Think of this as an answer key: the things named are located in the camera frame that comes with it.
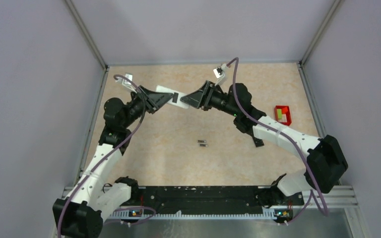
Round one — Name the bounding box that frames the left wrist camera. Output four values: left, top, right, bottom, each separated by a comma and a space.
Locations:
122, 73, 135, 90

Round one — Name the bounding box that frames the white remote control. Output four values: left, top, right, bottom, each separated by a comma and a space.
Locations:
156, 85, 190, 109

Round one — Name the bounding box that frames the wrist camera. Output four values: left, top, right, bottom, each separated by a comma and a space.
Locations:
213, 66, 226, 86
122, 73, 135, 90

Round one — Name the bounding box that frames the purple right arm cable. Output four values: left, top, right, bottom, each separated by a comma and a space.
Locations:
225, 57, 329, 218

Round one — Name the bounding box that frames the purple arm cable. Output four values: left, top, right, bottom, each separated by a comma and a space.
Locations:
225, 57, 329, 218
56, 74, 147, 238

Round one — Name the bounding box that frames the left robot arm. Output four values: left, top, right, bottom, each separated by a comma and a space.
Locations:
53, 86, 174, 238

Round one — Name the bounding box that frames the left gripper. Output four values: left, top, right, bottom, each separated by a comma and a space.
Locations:
122, 85, 174, 128

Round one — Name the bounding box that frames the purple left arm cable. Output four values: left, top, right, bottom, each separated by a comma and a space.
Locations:
56, 74, 147, 238

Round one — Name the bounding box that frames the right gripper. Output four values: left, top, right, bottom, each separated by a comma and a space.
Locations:
181, 81, 239, 118

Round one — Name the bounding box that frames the black remote control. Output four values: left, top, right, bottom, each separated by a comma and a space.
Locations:
252, 137, 264, 148

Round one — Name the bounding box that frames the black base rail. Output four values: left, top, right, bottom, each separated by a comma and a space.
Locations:
121, 186, 305, 215

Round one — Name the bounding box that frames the red plastic bin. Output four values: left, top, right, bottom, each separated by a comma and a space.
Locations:
274, 105, 292, 126

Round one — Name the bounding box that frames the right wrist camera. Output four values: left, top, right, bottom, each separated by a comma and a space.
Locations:
213, 66, 226, 86

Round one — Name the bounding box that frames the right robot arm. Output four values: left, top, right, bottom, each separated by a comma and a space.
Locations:
180, 81, 348, 204

